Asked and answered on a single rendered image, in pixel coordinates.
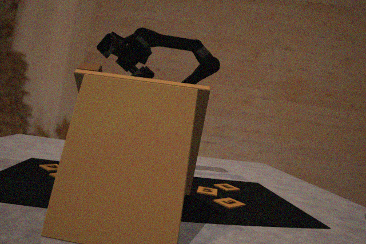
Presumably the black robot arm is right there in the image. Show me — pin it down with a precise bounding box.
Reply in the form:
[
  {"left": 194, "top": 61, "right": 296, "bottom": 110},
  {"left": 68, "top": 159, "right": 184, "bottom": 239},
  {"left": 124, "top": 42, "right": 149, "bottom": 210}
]
[{"left": 111, "top": 27, "right": 220, "bottom": 85}]

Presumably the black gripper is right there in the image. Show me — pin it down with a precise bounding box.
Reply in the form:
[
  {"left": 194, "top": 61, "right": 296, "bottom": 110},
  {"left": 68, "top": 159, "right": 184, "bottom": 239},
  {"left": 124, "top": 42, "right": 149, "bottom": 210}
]
[{"left": 97, "top": 33, "right": 154, "bottom": 79}]

